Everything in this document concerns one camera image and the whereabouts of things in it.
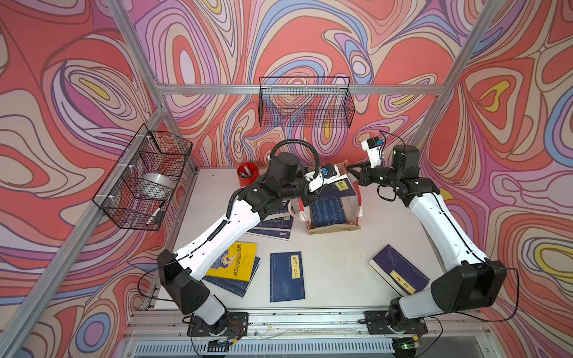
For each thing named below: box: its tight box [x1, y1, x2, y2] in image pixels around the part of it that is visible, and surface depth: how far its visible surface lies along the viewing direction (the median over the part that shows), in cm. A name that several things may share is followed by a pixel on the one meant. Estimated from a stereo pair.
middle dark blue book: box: [256, 215, 294, 229], surface depth 98 cm
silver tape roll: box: [135, 172, 174, 201], surface depth 73 cm
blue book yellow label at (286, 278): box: [270, 251, 306, 303], surface depth 84 cm
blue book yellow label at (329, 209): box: [311, 177, 356, 228], surface depth 92 cm
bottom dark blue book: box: [245, 228, 291, 241], surface depth 96 cm
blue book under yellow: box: [202, 256, 261, 298], surface depth 83 cm
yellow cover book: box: [205, 241, 257, 282], surface depth 86 cm
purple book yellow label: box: [368, 243, 431, 297], surface depth 83 cm
